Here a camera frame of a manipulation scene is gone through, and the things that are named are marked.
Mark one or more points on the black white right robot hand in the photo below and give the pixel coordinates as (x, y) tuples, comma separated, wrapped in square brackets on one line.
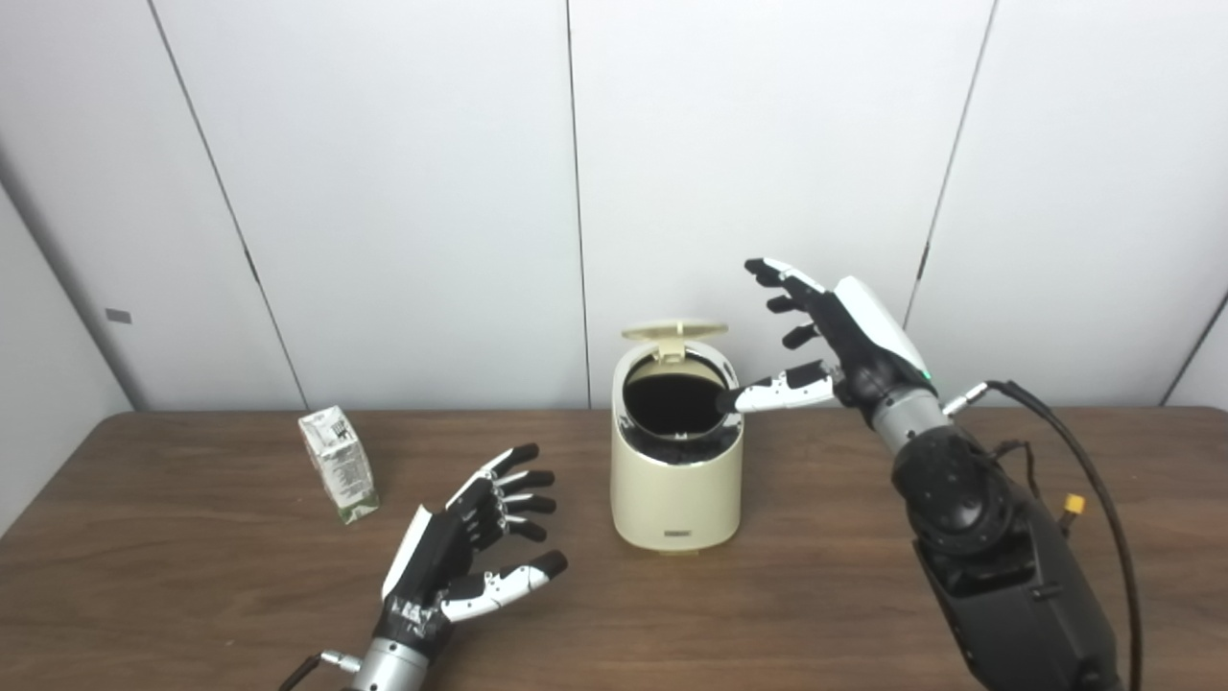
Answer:
[(863, 345)]

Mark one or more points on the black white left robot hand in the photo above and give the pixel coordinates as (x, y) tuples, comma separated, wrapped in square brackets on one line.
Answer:
[(432, 561)]

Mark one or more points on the white green milk carton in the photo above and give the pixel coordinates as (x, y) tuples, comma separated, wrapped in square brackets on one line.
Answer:
[(338, 465)]

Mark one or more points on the cream round bin lid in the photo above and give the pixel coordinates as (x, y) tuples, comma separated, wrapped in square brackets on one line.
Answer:
[(672, 329)]

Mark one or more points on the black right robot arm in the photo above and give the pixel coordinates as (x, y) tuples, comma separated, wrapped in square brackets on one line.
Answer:
[(998, 566)]

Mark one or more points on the cream-colored bin body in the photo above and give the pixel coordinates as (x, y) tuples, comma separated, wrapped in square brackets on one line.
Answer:
[(676, 499)]

